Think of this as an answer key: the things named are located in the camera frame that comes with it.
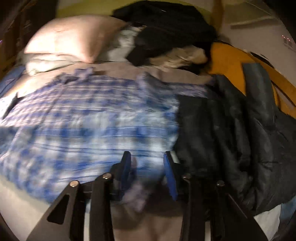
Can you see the beige crumpled garment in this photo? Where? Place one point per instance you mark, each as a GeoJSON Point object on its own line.
{"type": "Point", "coordinates": [179, 57]}

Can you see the wooden chair frame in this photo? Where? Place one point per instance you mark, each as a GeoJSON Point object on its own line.
{"type": "Point", "coordinates": [217, 15]}

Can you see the white folded blanket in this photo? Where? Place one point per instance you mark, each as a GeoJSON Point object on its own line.
{"type": "Point", "coordinates": [38, 63]}

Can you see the white grey crumpled cloth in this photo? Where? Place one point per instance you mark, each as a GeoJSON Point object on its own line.
{"type": "Point", "coordinates": [121, 45]}

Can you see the blue item at bedside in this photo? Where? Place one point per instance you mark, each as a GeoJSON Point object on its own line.
{"type": "Point", "coordinates": [10, 79]}

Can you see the blue white plaid shirt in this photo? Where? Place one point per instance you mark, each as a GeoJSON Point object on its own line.
{"type": "Point", "coordinates": [78, 125]}

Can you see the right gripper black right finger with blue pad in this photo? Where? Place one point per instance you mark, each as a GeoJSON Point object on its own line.
{"type": "Point", "coordinates": [229, 220]}

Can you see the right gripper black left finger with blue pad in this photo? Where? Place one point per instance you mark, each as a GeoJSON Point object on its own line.
{"type": "Point", "coordinates": [64, 219]}

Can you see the black garment pile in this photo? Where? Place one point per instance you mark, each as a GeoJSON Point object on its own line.
{"type": "Point", "coordinates": [165, 26]}

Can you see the pink pillow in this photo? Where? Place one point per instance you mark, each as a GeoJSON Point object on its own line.
{"type": "Point", "coordinates": [83, 37]}

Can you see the orange yellow garment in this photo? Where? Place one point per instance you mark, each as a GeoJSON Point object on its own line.
{"type": "Point", "coordinates": [227, 60]}

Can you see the dark navy puffer jacket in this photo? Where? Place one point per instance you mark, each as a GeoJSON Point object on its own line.
{"type": "Point", "coordinates": [243, 139]}

